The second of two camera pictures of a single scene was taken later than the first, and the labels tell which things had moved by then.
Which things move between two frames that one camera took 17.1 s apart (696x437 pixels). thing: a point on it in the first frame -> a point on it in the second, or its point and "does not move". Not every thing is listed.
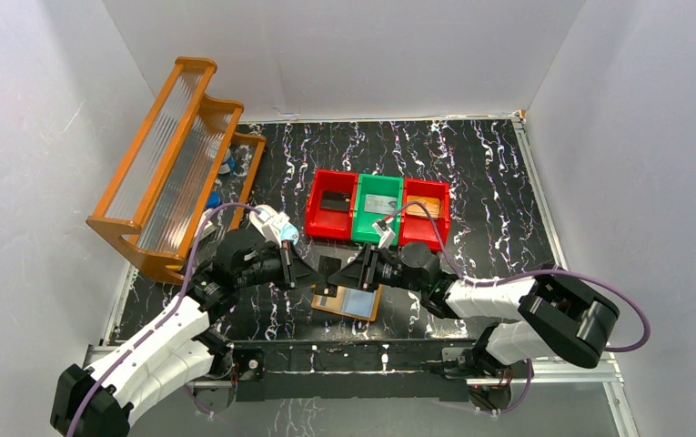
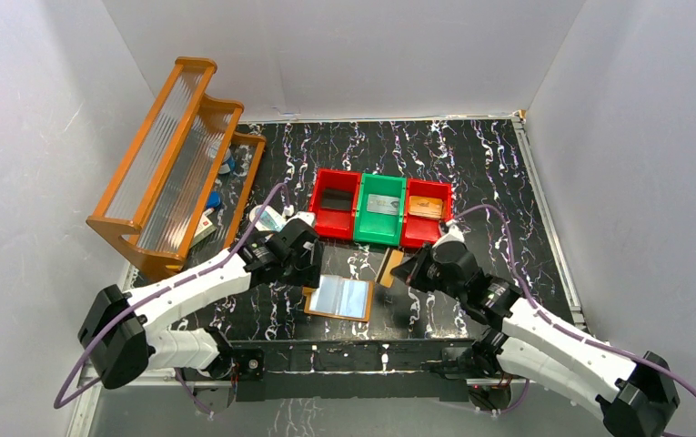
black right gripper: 362,270 -> 411,270
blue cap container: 214,199 does not move
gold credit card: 432,205 does not move
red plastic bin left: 331,204 does not move
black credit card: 327,265 -> 337,199
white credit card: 380,203 does not move
